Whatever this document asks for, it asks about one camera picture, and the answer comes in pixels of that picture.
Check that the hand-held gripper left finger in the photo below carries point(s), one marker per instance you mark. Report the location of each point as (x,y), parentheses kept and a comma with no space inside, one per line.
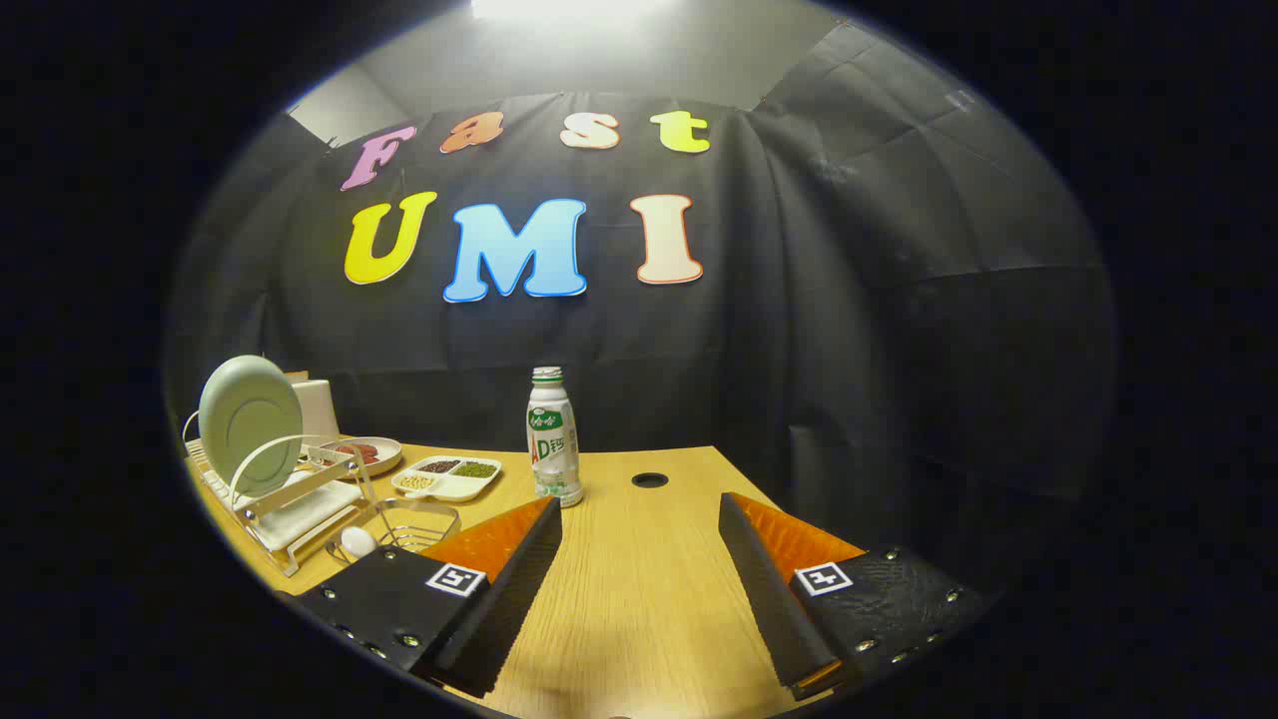
(504,599)

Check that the white dish rack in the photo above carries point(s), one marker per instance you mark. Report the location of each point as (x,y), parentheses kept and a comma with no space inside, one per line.
(300,514)

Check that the white divided bean tray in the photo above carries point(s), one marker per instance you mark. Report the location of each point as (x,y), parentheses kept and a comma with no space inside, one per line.
(454,487)

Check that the beige plate with patties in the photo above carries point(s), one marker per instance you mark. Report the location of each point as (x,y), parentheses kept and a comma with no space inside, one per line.
(385,462)

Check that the white toaster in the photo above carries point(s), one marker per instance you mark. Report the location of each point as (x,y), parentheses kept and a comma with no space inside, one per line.
(318,404)

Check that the brown meat patty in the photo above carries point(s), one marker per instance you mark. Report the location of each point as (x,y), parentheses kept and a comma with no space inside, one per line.
(361,451)

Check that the black backdrop cloth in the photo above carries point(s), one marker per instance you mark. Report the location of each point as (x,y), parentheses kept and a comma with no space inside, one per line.
(799,350)

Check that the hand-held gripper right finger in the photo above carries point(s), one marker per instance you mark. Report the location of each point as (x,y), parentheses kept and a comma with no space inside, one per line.
(769,599)

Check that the white green-label drink bottle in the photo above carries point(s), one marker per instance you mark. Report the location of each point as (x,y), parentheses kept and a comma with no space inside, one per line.
(554,439)

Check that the light green plate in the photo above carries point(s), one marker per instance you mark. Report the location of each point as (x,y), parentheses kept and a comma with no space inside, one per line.
(245,419)

